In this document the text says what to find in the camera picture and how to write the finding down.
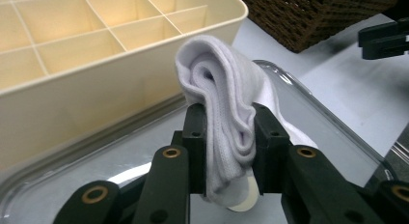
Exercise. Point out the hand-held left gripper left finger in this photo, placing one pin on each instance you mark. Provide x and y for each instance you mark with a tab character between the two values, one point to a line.
167	185

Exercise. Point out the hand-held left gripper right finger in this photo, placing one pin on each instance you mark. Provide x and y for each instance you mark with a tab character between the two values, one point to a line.
308	185

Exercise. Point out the clear plastic lid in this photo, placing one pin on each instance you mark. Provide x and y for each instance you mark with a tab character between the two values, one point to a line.
321	114

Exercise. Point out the brown wicker basket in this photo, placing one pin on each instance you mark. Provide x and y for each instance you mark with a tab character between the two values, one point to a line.
305	18

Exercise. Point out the white sock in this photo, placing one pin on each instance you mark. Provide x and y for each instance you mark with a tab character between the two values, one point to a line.
222	98
244	76

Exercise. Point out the cream divided storage box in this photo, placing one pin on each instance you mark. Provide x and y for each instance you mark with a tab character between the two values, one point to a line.
80	101

